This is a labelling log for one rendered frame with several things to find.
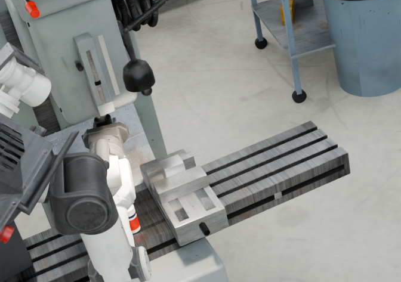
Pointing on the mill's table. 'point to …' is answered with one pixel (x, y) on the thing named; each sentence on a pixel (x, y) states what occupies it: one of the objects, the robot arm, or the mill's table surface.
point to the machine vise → (186, 203)
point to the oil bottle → (133, 220)
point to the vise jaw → (181, 184)
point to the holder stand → (14, 256)
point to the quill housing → (102, 7)
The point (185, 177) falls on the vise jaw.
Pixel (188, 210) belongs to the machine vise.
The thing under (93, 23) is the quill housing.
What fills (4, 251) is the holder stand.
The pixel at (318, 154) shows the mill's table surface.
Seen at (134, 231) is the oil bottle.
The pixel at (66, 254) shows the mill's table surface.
